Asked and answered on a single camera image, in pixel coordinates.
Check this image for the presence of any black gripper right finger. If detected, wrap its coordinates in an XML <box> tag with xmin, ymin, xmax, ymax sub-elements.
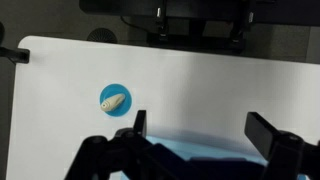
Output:
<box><xmin>244</xmin><ymin>111</ymin><xmax>320</xmax><ymax>180</ymax></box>

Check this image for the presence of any black table clamp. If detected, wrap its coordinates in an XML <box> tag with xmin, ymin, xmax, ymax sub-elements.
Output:
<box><xmin>0</xmin><ymin>46</ymin><xmax>31</xmax><ymax>65</ymax></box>

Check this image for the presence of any black round slotted base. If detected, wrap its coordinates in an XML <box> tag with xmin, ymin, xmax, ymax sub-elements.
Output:
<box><xmin>86</xmin><ymin>28</ymin><xmax>119</xmax><ymax>44</ymax></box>

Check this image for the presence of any round blue toy plate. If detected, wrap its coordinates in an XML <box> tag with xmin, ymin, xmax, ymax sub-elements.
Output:
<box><xmin>99</xmin><ymin>83</ymin><xmax>133</xmax><ymax>118</ymax></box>

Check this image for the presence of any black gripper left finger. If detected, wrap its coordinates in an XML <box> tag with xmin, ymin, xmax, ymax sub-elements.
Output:
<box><xmin>64</xmin><ymin>109</ymin><xmax>191</xmax><ymax>180</ymax></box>

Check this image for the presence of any cream toy food piece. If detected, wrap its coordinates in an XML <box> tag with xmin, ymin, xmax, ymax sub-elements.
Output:
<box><xmin>100</xmin><ymin>93</ymin><xmax>126</xmax><ymax>112</ymax></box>

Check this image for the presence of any light blue toy sink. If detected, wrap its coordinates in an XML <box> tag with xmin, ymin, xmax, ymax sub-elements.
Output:
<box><xmin>109</xmin><ymin>134</ymin><xmax>308</xmax><ymax>180</ymax></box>

